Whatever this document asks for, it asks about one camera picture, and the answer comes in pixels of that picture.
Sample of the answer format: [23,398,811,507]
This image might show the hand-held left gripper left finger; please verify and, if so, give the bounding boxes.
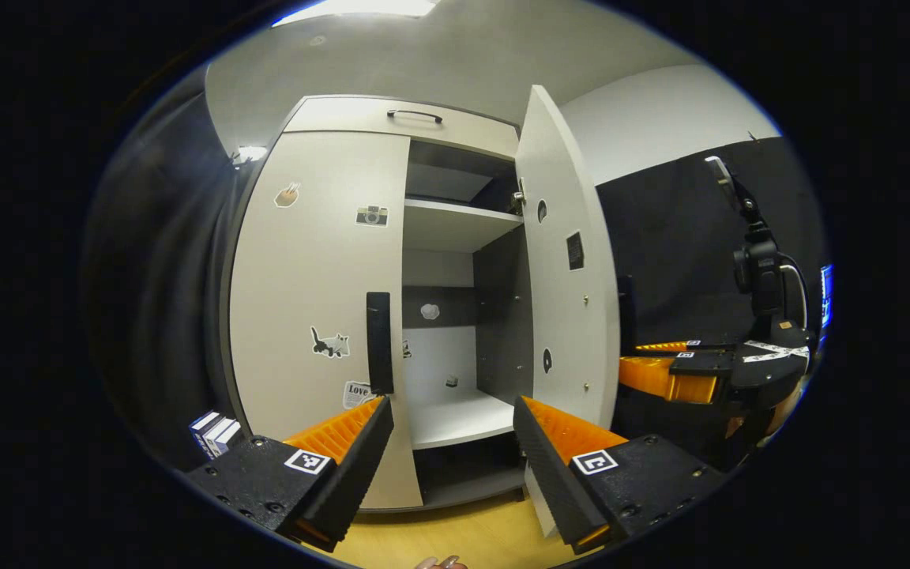
[185,395,395,554]

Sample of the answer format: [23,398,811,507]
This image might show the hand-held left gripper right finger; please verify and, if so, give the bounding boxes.
[513,395,728,556]

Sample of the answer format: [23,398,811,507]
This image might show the white cabinet door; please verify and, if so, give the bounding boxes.
[228,130,424,511]
[514,85,622,538]

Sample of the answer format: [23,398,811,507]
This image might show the white double-door shoe cabinet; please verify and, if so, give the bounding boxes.
[218,93,535,513]

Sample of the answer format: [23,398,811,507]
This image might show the white cabinet shelf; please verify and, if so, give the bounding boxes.
[404,198,524,254]
[408,387,516,451]

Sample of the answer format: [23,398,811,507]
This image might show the white and blue box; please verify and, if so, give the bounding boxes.
[189,411,243,459]

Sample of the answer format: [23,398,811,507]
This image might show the ceiling light panel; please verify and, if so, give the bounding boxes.
[273,0,440,28]

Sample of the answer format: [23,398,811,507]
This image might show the black right door handle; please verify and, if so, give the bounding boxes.
[619,273,637,356]

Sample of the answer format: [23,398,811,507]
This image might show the black door handle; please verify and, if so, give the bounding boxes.
[366,292,394,396]
[619,273,637,356]

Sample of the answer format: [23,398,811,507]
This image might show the black left door handle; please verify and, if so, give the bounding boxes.
[366,292,394,396]

